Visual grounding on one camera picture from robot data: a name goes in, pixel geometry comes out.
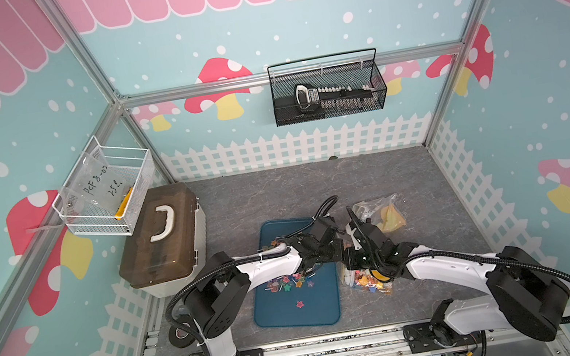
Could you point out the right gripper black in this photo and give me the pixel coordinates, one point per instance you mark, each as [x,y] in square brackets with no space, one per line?
[349,257]

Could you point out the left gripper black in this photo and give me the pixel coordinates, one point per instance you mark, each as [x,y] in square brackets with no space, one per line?
[337,245]

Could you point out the candy ziploc bag yellow label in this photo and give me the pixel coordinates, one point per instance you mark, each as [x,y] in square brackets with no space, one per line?
[366,280]

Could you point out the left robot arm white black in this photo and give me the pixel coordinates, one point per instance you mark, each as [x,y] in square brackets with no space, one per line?
[206,308]

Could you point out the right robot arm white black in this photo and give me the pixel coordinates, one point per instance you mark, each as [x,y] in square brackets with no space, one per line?
[517,292]

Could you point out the pile of colourful candies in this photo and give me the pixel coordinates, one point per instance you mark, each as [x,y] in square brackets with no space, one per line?
[302,277]

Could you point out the teal plastic tray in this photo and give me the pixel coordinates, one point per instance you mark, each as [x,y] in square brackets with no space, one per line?
[322,305]

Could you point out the tool in black basket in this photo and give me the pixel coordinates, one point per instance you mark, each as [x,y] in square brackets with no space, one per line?
[311,99]

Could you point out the brown lid storage box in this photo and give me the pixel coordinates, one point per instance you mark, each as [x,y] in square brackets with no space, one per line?
[167,250]

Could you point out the black tape roll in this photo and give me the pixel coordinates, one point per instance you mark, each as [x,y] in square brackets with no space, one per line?
[181,338]

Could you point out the yellow item in white basket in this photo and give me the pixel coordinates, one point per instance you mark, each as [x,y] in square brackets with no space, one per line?
[123,206]

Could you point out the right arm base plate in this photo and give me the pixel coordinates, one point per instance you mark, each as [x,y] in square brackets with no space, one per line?
[427,337]

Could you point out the black wire mesh basket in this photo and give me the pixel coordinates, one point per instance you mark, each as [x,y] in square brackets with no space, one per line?
[329,86]

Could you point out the white wire basket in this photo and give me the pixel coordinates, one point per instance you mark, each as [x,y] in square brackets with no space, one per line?
[92,193]

